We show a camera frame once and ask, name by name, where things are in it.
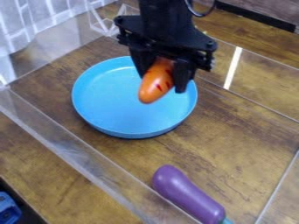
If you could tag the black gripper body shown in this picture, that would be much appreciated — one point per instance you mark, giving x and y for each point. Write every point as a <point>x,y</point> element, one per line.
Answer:
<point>164,30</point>

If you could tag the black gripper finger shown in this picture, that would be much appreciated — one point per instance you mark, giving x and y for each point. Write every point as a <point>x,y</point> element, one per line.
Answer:
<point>143,59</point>
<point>183,73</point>

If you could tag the orange toy carrot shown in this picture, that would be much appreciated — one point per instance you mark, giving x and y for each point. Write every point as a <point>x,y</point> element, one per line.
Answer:
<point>157,81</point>

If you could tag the blue round plate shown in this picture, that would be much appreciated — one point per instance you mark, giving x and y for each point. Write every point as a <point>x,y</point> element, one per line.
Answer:
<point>104,98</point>

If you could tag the black bar in background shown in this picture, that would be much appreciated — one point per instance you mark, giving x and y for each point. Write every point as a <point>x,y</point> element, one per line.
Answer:
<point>277,23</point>

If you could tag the purple toy eggplant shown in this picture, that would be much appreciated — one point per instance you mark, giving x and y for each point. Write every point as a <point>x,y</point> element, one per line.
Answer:
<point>173,186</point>

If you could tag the blue object at corner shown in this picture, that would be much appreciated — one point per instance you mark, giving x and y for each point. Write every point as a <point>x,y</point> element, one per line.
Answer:
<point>9,210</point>

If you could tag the clear acrylic enclosure wall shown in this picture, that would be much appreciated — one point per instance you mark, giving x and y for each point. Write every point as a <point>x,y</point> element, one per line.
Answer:
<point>236,146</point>

